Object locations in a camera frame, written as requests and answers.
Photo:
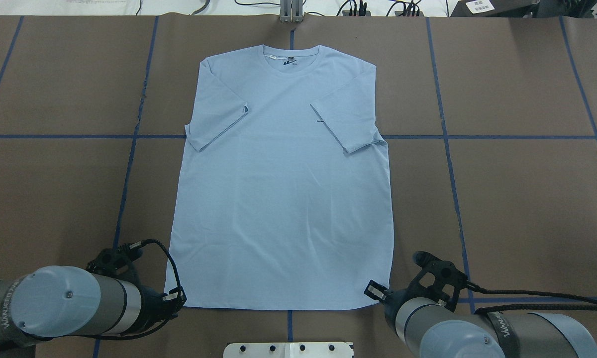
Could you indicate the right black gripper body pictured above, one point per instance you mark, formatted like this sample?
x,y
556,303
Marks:
x,y
392,300

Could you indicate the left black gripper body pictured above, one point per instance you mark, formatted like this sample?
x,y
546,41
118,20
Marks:
x,y
152,300

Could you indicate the light blue t-shirt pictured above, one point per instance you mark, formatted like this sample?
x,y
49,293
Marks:
x,y
284,197

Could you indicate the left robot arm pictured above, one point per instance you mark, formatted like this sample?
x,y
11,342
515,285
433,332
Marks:
x,y
105,301

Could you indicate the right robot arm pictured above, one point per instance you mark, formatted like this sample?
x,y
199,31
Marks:
x,y
424,318

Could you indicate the black label printer box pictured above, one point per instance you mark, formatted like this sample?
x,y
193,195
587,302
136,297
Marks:
x,y
495,8

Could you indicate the aluminium frame post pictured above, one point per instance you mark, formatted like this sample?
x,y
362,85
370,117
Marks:
x,y
291,11

